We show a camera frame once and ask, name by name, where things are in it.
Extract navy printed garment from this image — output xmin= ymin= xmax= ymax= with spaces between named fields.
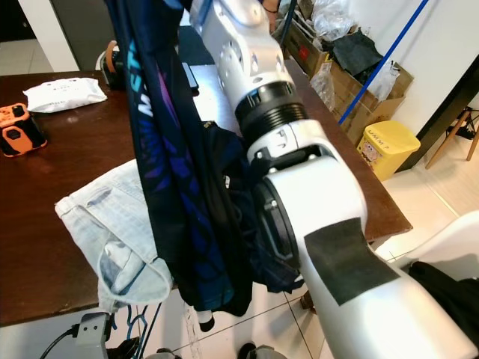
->
xmin=103 ymin=0 xmax=254 ymax=319

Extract orange black device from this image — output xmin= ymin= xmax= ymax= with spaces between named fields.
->
xmin=0 ymin=102 xmax=49 ymax=159

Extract white wipes pack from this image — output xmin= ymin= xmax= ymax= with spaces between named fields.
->
xmin=22 ymin=76 xmax=109 ymax=115

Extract light blue jeans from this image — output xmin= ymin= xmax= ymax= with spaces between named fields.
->
xmin=55 ymin=159 xmax=174 ymax=313

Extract dark blue plaid garment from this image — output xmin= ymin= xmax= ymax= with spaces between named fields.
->
xmin=204 ymin=122 xmax=306 ymax=295

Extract large cardboard box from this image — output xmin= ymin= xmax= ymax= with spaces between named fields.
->
xmin=284 ymin=0 xmax=415 ymax=148

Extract clear plastic bag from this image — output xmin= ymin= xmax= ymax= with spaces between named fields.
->
xmin=311 ymin=0 xmax=359 ymax=43

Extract black crumpled bag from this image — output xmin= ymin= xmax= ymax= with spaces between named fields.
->
xmin=327 ymin=28 xmax=385 ymax=77

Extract yellow bin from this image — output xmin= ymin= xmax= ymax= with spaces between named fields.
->
xmin=356 ymin=120 xmax=422 ymax=181

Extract blue stick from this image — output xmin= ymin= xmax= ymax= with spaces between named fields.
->
xmin=337 ymin=0 xmax=431 ymax=126

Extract wooden legged chair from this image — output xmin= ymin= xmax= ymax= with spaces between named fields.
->
xmin=424 ymin=107 xmax=479 ymax=170

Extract black garment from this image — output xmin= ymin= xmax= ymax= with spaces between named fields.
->
xmin=408 ymin=260 xmax=479 ymax=331

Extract black speaker brown strap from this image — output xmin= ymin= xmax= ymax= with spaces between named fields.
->
xmin=101 ymin=41 xmax=129 ymax=92

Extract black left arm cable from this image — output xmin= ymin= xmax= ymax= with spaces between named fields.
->
xmin=39 ymin=326 xmax=79 ymax=359

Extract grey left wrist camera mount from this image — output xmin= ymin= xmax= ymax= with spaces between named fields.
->
xmin=76 ymin=312 xmax=112 ymax=359

